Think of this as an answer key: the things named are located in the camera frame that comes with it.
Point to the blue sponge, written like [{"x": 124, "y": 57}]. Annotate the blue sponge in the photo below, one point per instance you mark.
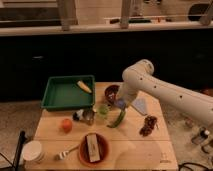
[{"x": 120, "y": 104}]

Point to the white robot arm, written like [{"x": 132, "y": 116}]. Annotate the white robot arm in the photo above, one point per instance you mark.
[{"x": 138, "y": 77}]

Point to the purple bowl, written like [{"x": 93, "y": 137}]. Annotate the purple bowl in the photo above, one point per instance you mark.
[{"x": 110, "y": 93}]

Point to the green cup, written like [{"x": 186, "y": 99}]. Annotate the green cup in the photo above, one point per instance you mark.
[{"x": 103, "y": 110}]

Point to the yellow corn cob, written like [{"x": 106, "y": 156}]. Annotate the yellow corn cob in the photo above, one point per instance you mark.
[{"x": 84, "y": 87}]

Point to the green chili pepper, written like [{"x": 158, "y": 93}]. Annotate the green chili pepper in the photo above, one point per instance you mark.
[{"x": 118, "y": 120}]

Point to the metal measuring cup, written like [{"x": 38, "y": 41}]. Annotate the metal measuring cup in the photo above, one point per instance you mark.
[{"x": 88, "y": 116}]

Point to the green plastic tray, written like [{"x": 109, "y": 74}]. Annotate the green plastic tray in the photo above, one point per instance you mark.
[{"x": 63, "y": 93}]

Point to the grey triangular cloth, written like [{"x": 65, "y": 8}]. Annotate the grey triangular cloth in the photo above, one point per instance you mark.
[{"x": 139, "y": 105}]

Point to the black and white toy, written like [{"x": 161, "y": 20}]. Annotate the black and white toy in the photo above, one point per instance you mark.
[{"x": 78, "y": 115}]

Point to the orange fruit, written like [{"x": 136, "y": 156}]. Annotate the orange fruit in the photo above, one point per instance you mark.
[{"x": 66, "y": 125}]

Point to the dark red grape bunch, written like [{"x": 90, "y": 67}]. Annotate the dark red grape bunch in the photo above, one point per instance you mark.
[{"x": 148, "y": 127}]

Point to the wooden block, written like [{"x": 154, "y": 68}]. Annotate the wooden block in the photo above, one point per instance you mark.
[{"x": 93, "y": 148}]

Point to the orange plate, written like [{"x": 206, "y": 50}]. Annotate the orange plate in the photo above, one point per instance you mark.
[{"x": 83, "y": 151}]

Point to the spice bottle rack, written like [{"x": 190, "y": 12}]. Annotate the spice bottle rack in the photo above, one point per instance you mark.
[{"x": 199, "y": 139}]

